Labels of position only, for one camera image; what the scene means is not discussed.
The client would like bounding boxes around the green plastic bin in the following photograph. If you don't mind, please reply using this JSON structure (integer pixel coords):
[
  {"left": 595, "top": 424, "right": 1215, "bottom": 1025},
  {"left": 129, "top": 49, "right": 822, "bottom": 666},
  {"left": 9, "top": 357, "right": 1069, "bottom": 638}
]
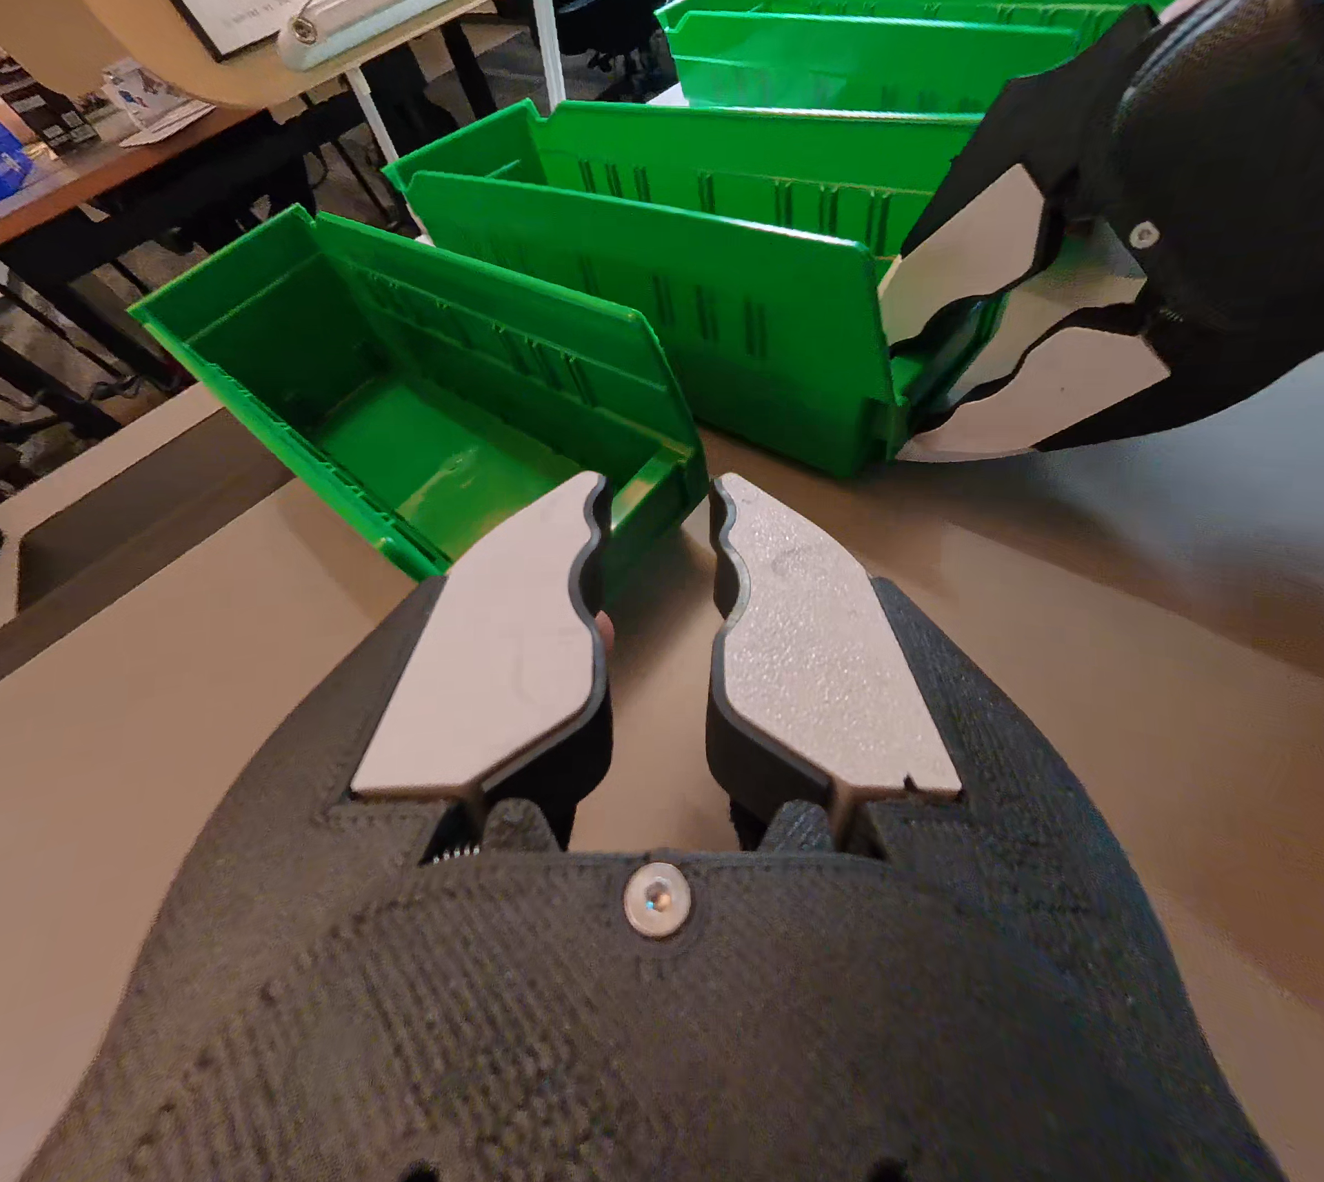
[
  {"left": 129, "top": 205, "right": 712, "bottom": 581},
  {"left": 380, "top": 100, "right": 1013, "bottom": 482},
  {"left": 653, "top": 0, "right": 1245, "bottom": 119}
]

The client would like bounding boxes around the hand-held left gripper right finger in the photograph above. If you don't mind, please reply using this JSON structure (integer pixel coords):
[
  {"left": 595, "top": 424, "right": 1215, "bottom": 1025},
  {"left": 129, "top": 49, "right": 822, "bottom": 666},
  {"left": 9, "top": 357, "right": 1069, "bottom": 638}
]
[{"left": 706, "top": 473, "right": 966, "bottom": 851}]

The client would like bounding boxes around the small picture card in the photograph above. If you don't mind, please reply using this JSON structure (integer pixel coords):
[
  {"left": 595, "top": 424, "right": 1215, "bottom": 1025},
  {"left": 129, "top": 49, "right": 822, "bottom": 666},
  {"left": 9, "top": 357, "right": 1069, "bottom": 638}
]
[{"left": 103, "top": 61, "right": 213, "bottom": 147}]

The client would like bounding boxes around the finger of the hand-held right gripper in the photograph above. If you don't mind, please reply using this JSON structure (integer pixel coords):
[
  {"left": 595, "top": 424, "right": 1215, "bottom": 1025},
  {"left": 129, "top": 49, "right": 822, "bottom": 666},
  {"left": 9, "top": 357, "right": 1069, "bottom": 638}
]
[
  {"left": 891, "top": 327, "right": 1178, "bottom": 463},
  {"left": 876, "top": 162, "right": 1069, "bottom": 353}
]

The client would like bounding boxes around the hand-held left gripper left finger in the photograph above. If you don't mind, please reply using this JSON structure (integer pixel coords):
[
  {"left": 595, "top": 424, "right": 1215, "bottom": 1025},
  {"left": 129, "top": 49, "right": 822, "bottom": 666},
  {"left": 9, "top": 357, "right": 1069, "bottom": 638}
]
[{"left": 350, "top": 471, "right": 616, "bottom": 804}]

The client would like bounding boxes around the black box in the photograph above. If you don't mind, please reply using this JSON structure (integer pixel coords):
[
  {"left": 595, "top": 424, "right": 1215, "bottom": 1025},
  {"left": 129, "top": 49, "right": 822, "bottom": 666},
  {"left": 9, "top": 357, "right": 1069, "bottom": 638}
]
[{"left": 0, "top": 81, "right": 99, "bottom": 160}]

